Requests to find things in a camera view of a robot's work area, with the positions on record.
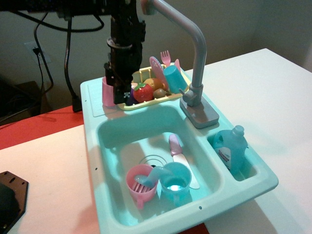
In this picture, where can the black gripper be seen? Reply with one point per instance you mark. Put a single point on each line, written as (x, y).
(123, 62)

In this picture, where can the pink plastic cup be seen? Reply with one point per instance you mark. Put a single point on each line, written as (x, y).
(107, 94)

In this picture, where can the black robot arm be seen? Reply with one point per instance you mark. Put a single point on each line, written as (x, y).
(125, 41)

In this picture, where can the blue cup in rack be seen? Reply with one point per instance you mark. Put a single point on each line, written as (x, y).
(175, 80)

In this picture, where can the pink utensil behind cup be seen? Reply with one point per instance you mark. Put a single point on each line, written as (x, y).
(177, 64)

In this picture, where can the teal toy sink unit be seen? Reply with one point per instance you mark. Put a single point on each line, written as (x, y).
(118, 140)

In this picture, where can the pink mug in sink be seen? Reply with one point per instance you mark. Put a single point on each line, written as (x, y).
(140, 193)

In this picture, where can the blue mug in sink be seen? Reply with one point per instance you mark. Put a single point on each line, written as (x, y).
(176, 187)

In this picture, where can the pink cut fruit slice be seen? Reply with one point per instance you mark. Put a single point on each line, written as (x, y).
(134, 85)

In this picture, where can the purple toy eggplant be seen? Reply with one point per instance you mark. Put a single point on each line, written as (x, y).
(131, 100)

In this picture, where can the yellow dish rack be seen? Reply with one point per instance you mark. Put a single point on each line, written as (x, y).
(142, 75)

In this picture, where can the red toy strawberry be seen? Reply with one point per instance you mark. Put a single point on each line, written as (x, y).
(143, 92)

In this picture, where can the orange toy fruit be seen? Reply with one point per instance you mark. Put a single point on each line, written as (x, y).
(155, 83)

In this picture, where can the pink plate in rack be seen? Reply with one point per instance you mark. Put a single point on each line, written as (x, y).
(158, 70)

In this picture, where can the brown toy kiwi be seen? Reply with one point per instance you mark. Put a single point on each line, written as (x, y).
(161, 93)

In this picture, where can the pink fork in rack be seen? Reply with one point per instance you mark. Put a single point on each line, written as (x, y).
(165, 58)

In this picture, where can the grey toy faucet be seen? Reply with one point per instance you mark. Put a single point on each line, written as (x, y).
(194, 105)

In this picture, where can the blue plastic spoon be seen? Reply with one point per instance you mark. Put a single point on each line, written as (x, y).
(151, 179)

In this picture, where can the pink fork in mug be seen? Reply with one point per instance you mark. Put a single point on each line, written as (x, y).
(139, 188)

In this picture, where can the blue dish soap bottle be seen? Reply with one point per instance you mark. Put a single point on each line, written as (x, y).
(230, 146)

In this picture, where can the white wall outlet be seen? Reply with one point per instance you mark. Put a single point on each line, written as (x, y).
(34, 52)

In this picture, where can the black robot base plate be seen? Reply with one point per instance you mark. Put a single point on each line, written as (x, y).
(13, 200)

